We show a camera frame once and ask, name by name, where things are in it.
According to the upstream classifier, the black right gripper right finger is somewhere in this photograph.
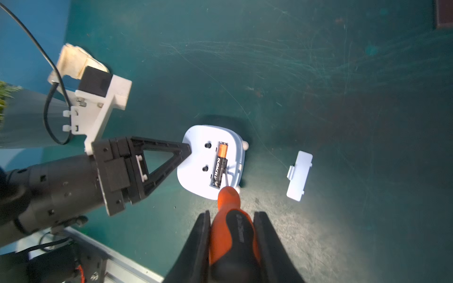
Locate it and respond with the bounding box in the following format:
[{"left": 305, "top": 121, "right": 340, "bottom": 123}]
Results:
[{"left": 254, "top": 212, "right": 305, "bottom": 283}]

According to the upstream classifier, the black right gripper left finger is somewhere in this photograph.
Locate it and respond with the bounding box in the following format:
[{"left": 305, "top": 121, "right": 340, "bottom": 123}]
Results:
[{"left": 163, "top": 211, "right": 211, "bottom": 283}]

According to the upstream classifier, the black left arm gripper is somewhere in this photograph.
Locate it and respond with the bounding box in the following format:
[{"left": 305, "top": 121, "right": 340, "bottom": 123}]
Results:
[{"left": 1, "top": 137, "right": 192, "bottom": 246}]

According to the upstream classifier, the orange black screwdriver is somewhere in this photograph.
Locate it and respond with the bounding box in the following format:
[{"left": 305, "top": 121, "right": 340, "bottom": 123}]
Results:
[{"left": 209, "top": 186, "right": 262, "bottom": 283}]

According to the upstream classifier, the white alarm device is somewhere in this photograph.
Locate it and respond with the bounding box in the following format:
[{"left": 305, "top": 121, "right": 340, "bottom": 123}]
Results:
[{"left": 177, "top": 125, "right": 249, "bottom": 200}]

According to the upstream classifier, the Duracell AA battery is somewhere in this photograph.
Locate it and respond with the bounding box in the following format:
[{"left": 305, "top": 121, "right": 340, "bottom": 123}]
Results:
[{"left": 211, "top": 141, "right": 228, "bottom": 189}]

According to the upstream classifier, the white battery cover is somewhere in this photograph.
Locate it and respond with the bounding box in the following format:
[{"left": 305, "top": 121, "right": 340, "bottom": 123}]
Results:
[{"left": 286, "top": 151, "right": 313, "bottom": 202}]

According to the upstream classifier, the small green potted plant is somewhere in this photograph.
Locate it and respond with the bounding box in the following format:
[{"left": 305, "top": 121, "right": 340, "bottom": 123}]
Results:
[{"left": 0, "top": 80, "right": 71, "bottom": 149}]

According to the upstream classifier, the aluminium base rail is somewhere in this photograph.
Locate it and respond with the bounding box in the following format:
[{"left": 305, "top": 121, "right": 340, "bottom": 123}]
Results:
[{"left": 64, "top": 228, "right": 164, "bottom": 283}]

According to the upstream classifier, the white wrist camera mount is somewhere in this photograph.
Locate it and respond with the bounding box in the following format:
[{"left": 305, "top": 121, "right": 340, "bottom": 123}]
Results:
[{"left": 63, "top": 66, "right": 132, "bottom": 156}]

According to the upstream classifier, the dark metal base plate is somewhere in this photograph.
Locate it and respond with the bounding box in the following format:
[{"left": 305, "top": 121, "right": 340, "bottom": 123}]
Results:
[{"left": 434, "top": 0, "right": 453, "bottom": 29}]

